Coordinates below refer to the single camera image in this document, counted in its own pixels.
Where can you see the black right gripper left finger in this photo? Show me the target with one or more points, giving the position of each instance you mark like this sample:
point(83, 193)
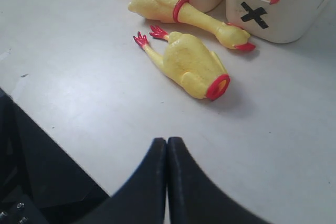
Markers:
point(142, 199)

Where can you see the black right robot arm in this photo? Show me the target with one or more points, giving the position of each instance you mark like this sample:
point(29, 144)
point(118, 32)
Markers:
point(41, 183)

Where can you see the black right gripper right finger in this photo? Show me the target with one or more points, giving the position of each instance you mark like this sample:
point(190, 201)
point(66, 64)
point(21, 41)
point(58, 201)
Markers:
point(193, 197)

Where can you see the cream bin with cross mark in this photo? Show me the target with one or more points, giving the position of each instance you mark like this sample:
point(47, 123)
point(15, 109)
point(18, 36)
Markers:
point(283, 22)

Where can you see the headless rubber chicken body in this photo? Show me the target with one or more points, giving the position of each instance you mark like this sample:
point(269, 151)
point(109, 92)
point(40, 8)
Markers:
point(188, 62)

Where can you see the whole rubber chicken near bins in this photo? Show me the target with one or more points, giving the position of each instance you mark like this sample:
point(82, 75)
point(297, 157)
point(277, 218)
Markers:
point(181, 11)

